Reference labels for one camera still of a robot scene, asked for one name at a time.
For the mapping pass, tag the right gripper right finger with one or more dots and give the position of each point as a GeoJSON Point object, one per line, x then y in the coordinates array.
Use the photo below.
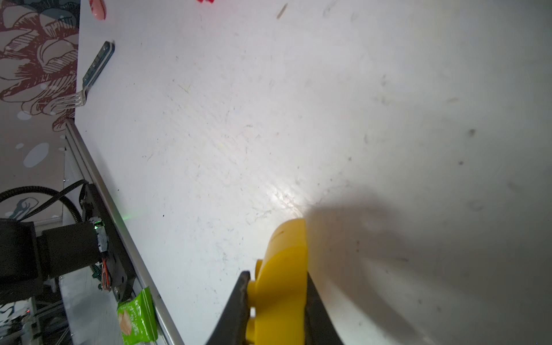
{"type": "Point", "coordinates": [319, 329]}

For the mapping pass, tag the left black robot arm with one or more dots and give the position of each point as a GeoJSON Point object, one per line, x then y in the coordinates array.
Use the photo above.
{"type": "Point", "coordinates": [28, 258]}

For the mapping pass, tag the small green snack packet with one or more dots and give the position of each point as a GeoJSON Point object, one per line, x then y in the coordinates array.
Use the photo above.
{"type": "Point", "coordinates": [137, 320]}

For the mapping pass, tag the yellow curved lego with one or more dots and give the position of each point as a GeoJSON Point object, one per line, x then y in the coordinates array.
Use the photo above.
{"type": "Point", "coordinates": [278, 292]}

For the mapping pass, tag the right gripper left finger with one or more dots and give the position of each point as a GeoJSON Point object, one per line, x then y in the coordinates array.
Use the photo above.
{"type": "Point", "coordinates": [232, 325]}

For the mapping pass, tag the metal fork green handle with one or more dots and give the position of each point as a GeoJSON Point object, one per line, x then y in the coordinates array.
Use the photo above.
{"type": "Point", "coordinates": [57, 104]}

